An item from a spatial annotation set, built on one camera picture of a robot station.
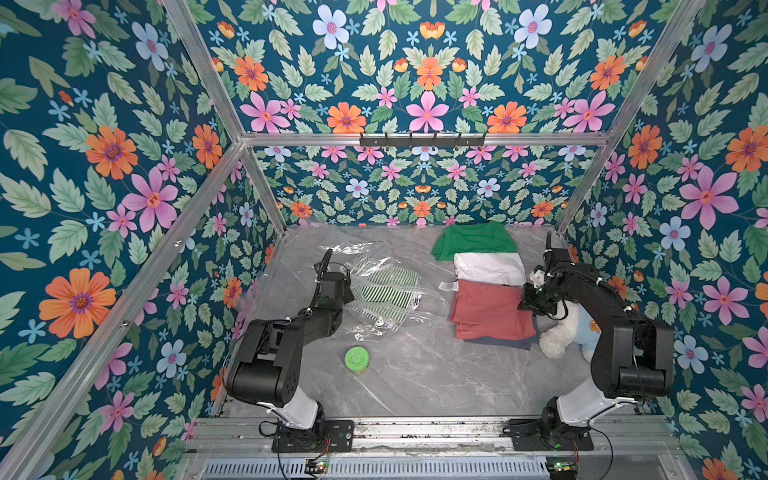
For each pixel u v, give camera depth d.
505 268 1.04
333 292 0.74
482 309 0.92
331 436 0.73
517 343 0.88
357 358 0.82
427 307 0.96
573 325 0.84
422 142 0.93
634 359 0.46
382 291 0.96
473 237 1.15
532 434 0.73
